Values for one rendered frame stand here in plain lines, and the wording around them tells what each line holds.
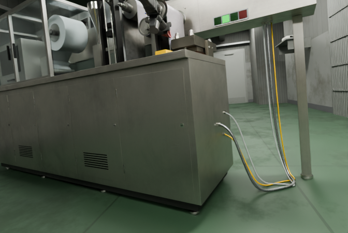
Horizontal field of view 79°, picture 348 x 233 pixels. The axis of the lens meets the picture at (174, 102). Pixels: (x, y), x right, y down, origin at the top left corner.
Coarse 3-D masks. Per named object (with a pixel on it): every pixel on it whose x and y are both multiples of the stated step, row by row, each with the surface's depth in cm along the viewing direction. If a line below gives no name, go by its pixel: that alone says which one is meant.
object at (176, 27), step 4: (168, 20) 140; (172, 20) 144; (172, 24) 144; (176, 24) 148; (180, 24) 154; (172, 28) 144; (176, 28) 148; (180, 28) 154; (168, 32) 139; (172, 32) 144; (176, 32) 148; (180, 32) 153; (172, 36) 143; (180, 36) 153; (184, 36) 159; (168, 40) 139
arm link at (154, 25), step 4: (160, 8) 120; (160, 12) 122; (152, 16) 122; (156, 16) 122; (152, 20) 121; (156, 20) 123; (152, 24) 120; (156, 24) 122; (152, 28) 122; (156, 28) 122; (152, 32) 125; (156, 32) 125
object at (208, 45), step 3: (207, 42) 139; (210, 42) 144; (207, 45) 139; (210, 45) 144; (207, 48) 139; (210, 48) 143; (207, 51) 140; (210, 51) 143; (207, 54) 140; (210, 54) 143
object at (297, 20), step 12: (300, 24) 142; (300, 36) 143; (300, 48) 143; (300, 60) 144; (300, 72) 145; (300, 84) 145; (300, 96) 146; (300, 108) 147; (300, 120) 147; (300, 132) 148; (300, 144) 149
